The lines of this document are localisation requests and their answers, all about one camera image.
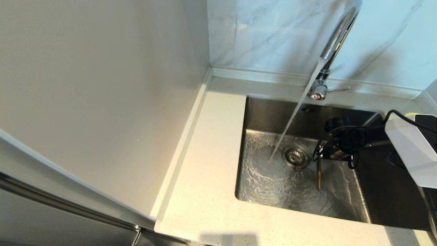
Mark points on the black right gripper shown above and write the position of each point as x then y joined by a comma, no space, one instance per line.
344,143

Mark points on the brown wooden chopstick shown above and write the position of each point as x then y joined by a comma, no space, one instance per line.
319,176

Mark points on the yellow bowl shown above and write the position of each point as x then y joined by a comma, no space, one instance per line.
411,114

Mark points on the chrome gooseneck faucet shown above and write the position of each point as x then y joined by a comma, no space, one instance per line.
338,34

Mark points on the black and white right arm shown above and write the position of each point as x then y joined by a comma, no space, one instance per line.
413,153

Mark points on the stainless steel sink basin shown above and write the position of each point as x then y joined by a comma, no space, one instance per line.
273,184

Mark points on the round metal drain strainer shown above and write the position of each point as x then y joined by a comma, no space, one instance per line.
295,157

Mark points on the running water stream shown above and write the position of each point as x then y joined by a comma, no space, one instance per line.
298,106

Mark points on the white appliance side panel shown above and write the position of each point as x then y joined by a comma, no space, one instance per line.
85,85

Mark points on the stainless steel appliance door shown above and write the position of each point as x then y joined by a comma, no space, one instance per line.
51,225

